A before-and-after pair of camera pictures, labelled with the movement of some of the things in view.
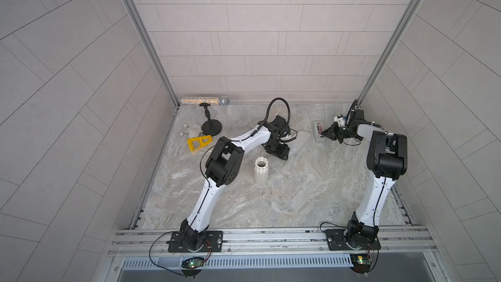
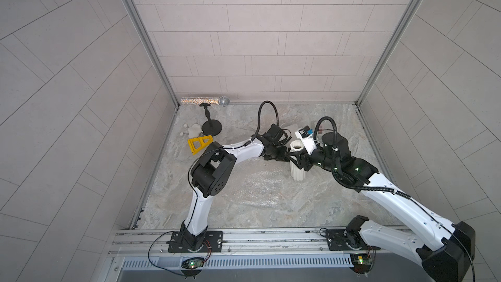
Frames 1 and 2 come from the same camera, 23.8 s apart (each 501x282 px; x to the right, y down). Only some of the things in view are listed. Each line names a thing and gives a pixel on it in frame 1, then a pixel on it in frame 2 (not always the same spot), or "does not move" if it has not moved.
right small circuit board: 361,262 does not move
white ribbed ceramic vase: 261,172 to 297,173
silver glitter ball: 224,100 does not move
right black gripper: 334,134 to 306,157
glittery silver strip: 196,100 does not move
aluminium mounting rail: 396,243 does not move
